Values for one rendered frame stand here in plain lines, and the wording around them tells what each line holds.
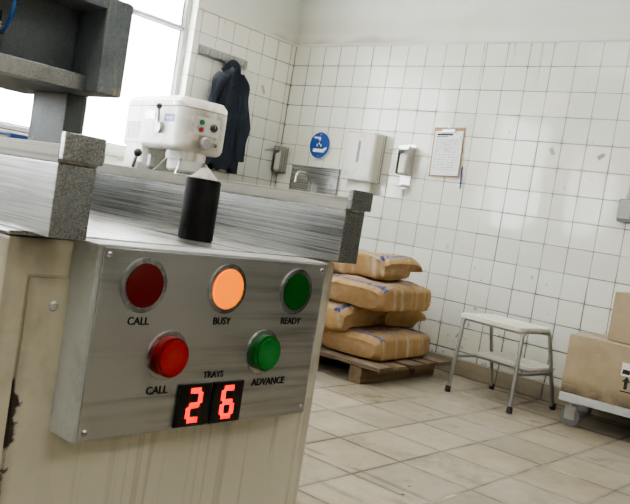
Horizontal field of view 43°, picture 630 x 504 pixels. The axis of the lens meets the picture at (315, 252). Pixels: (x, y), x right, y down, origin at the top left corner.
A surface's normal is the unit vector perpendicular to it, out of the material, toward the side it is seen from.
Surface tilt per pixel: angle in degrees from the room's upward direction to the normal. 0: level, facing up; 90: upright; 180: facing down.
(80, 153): 90
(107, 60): 90
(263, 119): 90
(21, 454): 90
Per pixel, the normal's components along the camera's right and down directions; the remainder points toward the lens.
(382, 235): -0.64, -0.07
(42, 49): 0.74, 0.15
